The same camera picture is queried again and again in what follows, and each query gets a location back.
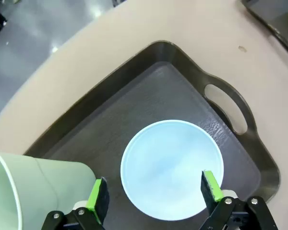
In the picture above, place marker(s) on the light blue bowl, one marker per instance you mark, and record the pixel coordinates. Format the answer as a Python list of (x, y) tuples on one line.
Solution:
[(170, 167)]

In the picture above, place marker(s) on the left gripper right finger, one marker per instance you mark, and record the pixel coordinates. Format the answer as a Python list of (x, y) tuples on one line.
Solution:
[(213, 191)]

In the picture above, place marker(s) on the pale green cup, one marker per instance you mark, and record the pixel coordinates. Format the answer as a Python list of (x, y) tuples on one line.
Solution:
[(50, 187)]

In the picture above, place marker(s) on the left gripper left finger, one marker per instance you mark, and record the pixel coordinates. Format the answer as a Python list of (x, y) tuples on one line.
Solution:
[(98, 206)]

